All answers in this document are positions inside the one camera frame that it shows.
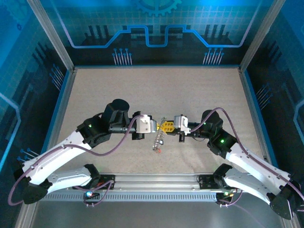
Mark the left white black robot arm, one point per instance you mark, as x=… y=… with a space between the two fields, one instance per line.
x=54 y=156

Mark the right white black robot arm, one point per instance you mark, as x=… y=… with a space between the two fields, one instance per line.
x=251 y=161

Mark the aluminium table side rail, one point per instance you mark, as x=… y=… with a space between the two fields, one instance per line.
x=64 y=102
x=251 y=102

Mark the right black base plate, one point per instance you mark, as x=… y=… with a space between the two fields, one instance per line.
x=205 y=181

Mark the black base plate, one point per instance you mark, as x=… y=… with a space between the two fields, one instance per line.
x=205 y=181
x=107 y=178

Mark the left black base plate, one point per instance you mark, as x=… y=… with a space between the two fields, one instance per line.
x=107 y=178

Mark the aluminium mounting rail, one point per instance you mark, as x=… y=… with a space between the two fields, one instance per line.
x=156 y=181

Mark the aluminium table end rail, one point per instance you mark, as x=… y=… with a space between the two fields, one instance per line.
x=156 y=67

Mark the aluminium frame post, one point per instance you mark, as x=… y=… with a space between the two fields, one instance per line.
x=261 y=35
x=52 y=35

